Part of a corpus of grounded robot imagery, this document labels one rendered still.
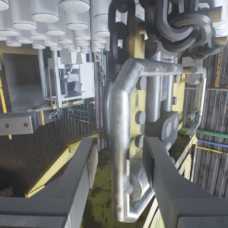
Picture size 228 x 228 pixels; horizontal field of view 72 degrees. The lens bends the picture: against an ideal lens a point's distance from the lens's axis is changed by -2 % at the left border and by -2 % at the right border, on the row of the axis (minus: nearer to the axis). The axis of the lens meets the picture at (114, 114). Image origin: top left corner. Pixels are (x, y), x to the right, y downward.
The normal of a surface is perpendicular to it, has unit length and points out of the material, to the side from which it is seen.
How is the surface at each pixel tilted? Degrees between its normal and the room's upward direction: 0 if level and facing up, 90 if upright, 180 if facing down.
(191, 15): 86
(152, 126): 125
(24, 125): 90
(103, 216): 129
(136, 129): 90
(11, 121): 90
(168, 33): 70
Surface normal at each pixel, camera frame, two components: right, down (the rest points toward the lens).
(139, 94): 0.80, 0.14
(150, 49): -0.59, 0.21
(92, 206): -0.47, -0.45
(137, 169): 0.25, -0.87
